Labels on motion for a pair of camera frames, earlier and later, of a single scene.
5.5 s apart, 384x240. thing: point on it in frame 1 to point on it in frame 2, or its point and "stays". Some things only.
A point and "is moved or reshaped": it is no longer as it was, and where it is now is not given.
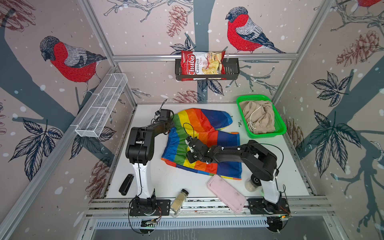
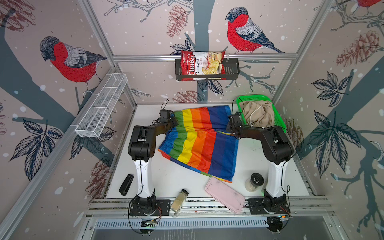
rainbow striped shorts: x=206 y=125 is moved or reshaped
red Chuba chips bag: x=202 y=65 stays
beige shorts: x=259 y=116 stays
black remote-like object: x=126 y=184 stays
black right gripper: x=189 y=158 to x=227 y=127
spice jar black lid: x=178 y=202 stays
